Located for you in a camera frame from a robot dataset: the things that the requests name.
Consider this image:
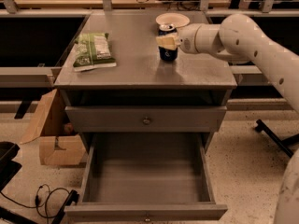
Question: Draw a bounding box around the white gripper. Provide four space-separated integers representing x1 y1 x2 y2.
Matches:
156 23 202 54

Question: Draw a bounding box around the blue pepsi can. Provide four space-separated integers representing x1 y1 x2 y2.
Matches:
158 24 178 62

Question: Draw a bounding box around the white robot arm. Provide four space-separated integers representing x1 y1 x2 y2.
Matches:
156 14 299 224

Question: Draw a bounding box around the grey drawer cabinet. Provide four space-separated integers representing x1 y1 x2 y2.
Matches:
55 10 236 147

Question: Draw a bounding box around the closed grey top drawer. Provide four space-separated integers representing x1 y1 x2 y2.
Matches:
65 106 226 133

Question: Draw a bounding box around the open grey middle drawer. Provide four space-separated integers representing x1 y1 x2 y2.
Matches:
65 133 227 223

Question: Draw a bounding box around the green chip bag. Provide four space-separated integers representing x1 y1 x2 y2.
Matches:
73 33 116 72

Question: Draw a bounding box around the black chair base leg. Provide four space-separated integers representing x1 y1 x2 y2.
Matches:
255 119 299 158

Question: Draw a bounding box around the brown cardboard box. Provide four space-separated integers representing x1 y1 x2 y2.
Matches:
21 89 86 166

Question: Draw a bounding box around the black bin at left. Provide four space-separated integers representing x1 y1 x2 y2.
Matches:
0 141 21 191

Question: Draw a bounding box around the black floor cable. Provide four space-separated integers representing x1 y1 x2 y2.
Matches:
0 183 72 219

